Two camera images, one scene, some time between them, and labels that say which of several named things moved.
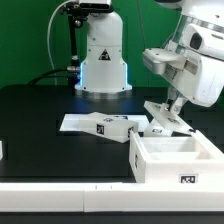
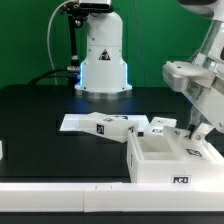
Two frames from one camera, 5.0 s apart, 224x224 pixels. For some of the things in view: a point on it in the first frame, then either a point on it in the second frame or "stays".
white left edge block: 1,150 stays
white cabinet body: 175,159 stays
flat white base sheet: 72,122 stays
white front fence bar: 111,197 stays
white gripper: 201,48 -> 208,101
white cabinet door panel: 171,119 -> 186,147
